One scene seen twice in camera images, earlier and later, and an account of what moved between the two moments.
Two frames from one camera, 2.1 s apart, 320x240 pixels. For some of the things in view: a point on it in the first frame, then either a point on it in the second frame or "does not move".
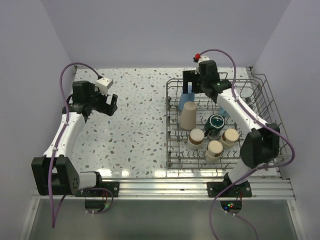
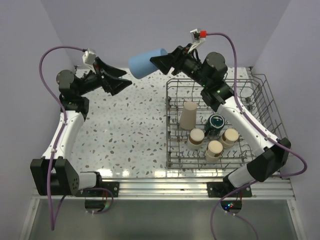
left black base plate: x=113 y=186 does not move
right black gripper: x=190 y=76 → x=176 y=59
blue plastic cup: x=186 y=97 → x=140 y=65
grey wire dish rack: x=201 y=137 does not move
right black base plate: x=214 y=189 does not move
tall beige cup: x=188 y=116 does not move
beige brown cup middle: x=213 y=151 does not move
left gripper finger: x=110 y=109 → x=113 y=85
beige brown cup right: x=229 y=136 does not move
